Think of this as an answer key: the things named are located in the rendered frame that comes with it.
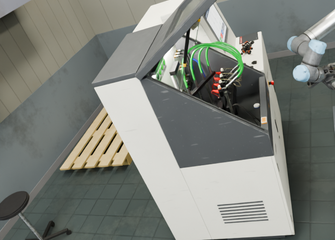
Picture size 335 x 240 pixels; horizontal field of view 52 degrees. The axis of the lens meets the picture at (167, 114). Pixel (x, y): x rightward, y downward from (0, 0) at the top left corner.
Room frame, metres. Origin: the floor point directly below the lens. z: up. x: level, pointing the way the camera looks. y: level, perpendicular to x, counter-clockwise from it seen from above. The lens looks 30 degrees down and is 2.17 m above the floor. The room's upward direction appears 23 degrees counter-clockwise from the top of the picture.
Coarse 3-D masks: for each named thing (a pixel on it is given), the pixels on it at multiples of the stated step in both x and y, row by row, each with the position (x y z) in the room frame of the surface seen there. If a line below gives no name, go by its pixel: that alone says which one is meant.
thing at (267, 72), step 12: (180, 0) 2.54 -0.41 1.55; (168, 12) 2.37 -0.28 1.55; (204, 24) 2.33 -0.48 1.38; (192, 36) 2.30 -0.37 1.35; (204, 36) 2.27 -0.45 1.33; (228, 36) 2.67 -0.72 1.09; (216, 48) 2.26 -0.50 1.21; (264, 48) 2.66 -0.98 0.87; (264, 60) 2.37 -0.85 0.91; (264, 72) 2.15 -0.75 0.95; (276, 108) 2.41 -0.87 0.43; (276, 120) 2.16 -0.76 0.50
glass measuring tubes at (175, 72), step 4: (172, 64) 2.13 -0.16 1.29; (176, 64) 2.10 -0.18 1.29; (172, 68) 2.07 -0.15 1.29; (176, 68) 2.07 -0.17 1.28; (172, 72) 2.03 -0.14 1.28; (176, 72) 2.04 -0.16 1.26; (180, 72) 2.13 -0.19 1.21; (172, 76) 2.03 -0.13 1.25; (176, 76) 2.04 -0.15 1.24; (180, 76) 2.10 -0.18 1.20; (172, 80) 2.04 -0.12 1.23; (176, 80) 2.04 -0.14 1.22; (180, 80) 2.10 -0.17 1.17; (176, 84) 2.05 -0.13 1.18; (180, 84) 2.07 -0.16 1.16; (184, 84) 2.13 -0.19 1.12; (180, 88) 2.04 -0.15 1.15; (184, 88) 2.10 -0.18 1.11
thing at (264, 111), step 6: (264, 78) 2.06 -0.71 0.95; (264, 84) 1.99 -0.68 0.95; (264, 90) 1.92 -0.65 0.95; (264, 96) 1.86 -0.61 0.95; (264, 102) 1.80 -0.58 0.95; (264, 108) 1.74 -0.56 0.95; (264, 114) 1.68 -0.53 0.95; (270, 114) 1.84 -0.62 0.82; (270, 120) 1.75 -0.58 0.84; (264, 126) 1.57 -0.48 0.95; (270, 126) 1.67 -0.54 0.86; (270, 132) 1.59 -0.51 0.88
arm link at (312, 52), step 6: (306, 42) 1.43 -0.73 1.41; (312, 42) 1.37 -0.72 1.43; (318, 42) 1.35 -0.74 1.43; (324, 42) 1.37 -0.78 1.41; (300, 48) 1.43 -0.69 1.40; (306, 48) 1.39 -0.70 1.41; (312, 48) 1.36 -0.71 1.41; (318, 48) 1.34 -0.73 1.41; (324, 48) 1.34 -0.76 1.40; (300, 54) 1.43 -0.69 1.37; (306, 54) 1.37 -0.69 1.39; (312, 54) 1.35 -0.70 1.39; (318, 54) 1.34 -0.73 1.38; (306, 60) 1.36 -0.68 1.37; (312, 60) 1.34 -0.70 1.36; (318, 60) 1.34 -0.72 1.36
